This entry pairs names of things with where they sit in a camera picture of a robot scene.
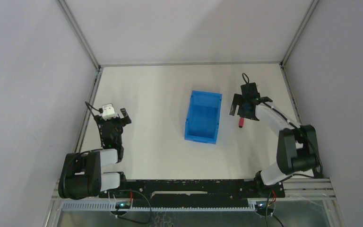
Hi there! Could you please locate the right controller board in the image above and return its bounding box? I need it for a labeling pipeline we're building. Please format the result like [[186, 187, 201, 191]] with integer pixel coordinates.
[[254, 203, 274, 217]]

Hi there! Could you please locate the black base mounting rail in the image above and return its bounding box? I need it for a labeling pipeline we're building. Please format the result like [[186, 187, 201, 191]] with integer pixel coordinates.
[[98, 179, 285, 209]]

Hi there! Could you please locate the left controller board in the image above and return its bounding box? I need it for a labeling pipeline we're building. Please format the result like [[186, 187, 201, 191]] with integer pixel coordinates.
[[115, 201, 131, 210]]

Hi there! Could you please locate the black left loop cable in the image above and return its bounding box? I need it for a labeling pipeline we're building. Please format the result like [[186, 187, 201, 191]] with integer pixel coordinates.
[[108, 189, 153, 225]]

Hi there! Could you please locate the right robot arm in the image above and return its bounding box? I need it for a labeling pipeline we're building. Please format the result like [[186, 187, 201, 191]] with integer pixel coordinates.
[[230, 82, 323, 197]]

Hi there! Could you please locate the controller board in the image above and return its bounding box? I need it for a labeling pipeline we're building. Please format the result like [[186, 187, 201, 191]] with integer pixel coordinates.
[[115, 201, 131, 210], [254, 203, 274, 217]]

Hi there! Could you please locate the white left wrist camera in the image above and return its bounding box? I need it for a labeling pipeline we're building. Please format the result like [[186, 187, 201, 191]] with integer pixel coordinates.
[[102, 104, 118, 121]]

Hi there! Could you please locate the grey slotted cable duct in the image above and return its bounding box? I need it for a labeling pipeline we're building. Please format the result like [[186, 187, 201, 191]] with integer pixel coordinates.
[[61, 201, 116, 211]]

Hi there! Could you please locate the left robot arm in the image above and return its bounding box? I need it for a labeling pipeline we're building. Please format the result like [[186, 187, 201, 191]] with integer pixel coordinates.
[[58, 104, 131, 200]]

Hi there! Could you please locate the blue plastic bin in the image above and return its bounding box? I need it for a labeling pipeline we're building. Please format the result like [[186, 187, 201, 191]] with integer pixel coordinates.
[[184, 90, 222, 144]]

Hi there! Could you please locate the red handled screwdriver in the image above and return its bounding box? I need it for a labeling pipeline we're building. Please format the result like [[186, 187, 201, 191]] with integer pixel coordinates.
[[238, 118, 244, 128]]

